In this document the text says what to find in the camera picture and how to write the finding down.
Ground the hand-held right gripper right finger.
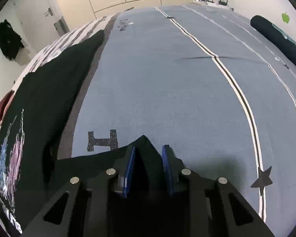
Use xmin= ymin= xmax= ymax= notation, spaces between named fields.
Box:
xmin=161 ymin=144 xmax=275 ymax=237

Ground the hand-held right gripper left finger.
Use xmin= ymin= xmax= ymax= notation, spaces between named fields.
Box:
xmin=22 ymin=146 xmax=137 ymax=237

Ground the black printed t-shirt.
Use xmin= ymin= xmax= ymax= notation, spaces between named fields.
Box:
xmin=0 ymin=30 xmax=185 ymax=237

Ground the bed with striped star sheet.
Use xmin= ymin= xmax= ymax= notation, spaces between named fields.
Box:
xmin=0 ymin=4 xmax=296 ymax=237

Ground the maroon folded garment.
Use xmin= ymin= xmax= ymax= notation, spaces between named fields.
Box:
xmin=0 ymin=90 xmax=15 ymax=128

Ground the white nightstand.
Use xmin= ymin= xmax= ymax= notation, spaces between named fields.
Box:
xmin=191 ymin=0 xmax=235 ymax=10

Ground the navy bolster pillow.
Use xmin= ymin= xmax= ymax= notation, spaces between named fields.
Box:
xmin=250 ymin=15 xmax=296 ymax=82

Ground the cluster of small devices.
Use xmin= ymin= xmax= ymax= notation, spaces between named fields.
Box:
xmin=205 ymin=0 xmax=230 ymax=6

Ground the black hanging jacket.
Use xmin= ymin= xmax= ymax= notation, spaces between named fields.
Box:
xmin=0 ymin=19 xmax=25 ymax=60

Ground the white panel door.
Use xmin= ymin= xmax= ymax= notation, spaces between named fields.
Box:
xmin=12 ymin=0 xmax=65 ymax=42

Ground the white headboard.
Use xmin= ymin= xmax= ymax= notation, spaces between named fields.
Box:
xmin=233 ymin=0 xmax=296 ymax=52

